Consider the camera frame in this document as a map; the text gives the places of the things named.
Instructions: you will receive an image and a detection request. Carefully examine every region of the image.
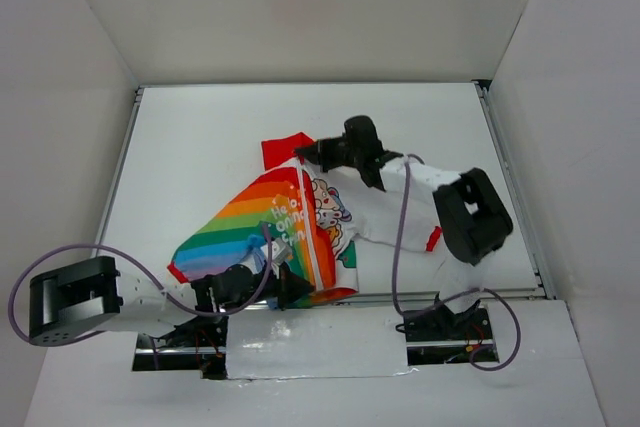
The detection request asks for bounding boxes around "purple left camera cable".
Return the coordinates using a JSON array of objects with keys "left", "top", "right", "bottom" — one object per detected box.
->
[{"left": 7, "top": 219, "right": 276, "bottom": 373}]

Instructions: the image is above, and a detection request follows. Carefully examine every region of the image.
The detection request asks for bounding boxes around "aluminium table frame rail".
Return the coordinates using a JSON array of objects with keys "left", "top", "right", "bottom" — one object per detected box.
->
[{"left": 94, "top": 79, "right": 556, "bottom": 309}]

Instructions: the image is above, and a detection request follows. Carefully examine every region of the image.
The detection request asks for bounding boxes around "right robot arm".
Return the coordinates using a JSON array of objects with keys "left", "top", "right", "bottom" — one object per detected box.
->
[{"left": 294, "top": 115, "right": 513, "bottom": 338}]

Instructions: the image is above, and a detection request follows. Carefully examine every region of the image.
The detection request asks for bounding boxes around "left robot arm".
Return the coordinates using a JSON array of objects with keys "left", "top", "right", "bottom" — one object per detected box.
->
[{"left": 28, "top": 256, "right": 314, "bottom": 347}]

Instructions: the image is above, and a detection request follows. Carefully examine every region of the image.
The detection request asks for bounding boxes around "white foil covered panel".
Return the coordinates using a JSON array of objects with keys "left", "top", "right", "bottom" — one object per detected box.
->
[{"left": 226, "top": 306, "right": 411, "bottom": 380}]

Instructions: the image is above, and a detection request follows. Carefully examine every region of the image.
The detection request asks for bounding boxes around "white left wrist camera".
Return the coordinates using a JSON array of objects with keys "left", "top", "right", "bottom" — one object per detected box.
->
[{"left": 270, "top": 238, "right": 293, "bottom": 266}]

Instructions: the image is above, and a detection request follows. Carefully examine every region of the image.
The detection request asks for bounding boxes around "rainbow and white kids jacket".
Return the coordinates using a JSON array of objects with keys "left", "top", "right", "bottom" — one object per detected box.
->
[{"left": 166, "top": 131, "right": 444, "bottom": 309}]

